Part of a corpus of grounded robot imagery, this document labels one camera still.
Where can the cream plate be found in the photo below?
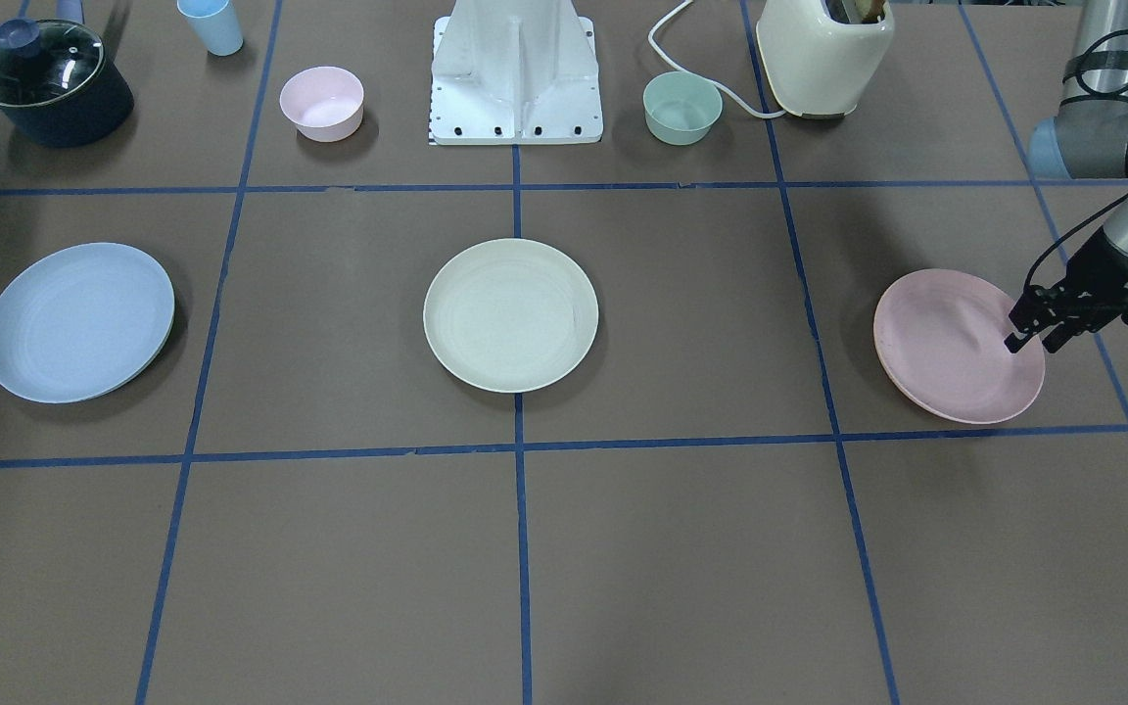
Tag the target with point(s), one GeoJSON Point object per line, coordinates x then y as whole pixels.
{"type": "Point", "coordinates": [510, 316]}

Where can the green bowl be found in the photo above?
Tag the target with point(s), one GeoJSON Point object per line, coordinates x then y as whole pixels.
{"type": "Point", "coordinates": [680, 108]}

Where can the pink bowl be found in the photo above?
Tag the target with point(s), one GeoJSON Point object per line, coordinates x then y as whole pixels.
{"type": "Point", "coordinates": [324, 103]}

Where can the dark blue cooking pot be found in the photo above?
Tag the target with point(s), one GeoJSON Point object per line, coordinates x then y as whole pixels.
{"type": "Point", "coordinates": [59, 85]}

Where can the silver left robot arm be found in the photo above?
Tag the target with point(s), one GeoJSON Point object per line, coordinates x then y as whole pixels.
{"type": "Point", "coordinates": [1086, 139]}

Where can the cream toaster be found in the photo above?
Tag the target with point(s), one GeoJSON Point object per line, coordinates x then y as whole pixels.
{"type": "Point", "coordinates": [820, 56]}

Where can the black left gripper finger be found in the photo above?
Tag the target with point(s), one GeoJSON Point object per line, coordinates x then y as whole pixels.
{"type": "Point", "coordinates": [1068, 325]}
{"type": "Point", "coordinates": [1029, 316]}

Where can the light blue cup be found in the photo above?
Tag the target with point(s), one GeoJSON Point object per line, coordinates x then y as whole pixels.
{"type": "Point", "coordinates": [215, 23]}

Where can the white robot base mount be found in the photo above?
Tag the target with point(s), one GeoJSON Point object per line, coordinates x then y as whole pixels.
{"type": "Point", "coordinates": [514, 73]}

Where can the blue plate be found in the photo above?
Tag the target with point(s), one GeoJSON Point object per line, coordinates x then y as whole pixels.
{"type": "Point", "coordinates": [82, 322]}

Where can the pink plate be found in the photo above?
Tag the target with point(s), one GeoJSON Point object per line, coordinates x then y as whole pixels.
{"type": "Point", "coordinates": [940, 335]}

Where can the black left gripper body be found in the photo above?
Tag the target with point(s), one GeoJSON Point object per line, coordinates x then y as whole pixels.
{"type": "Point", "coordinates": [1091, 275]}

